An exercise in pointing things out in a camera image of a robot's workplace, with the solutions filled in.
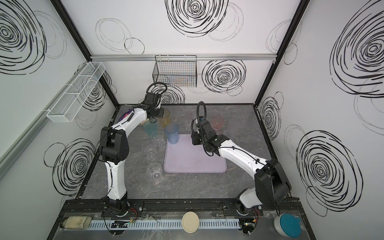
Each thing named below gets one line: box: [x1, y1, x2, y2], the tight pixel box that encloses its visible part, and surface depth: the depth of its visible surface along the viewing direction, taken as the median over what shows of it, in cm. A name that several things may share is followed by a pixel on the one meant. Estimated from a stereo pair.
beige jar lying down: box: [59, 216, 92, 230], surface depth 68 cm
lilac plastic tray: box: [163, 134, 227, 173], surface depth 92 cm
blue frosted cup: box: [164, 123, 179, 145], surface depth 95 cm
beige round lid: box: [181, 211, 200, 234], surface depth 66 cm
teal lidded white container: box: [273, 213, 302, 239], surface depth 66 cm
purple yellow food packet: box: [118, 108, 133, 122], surface depth 118 cm
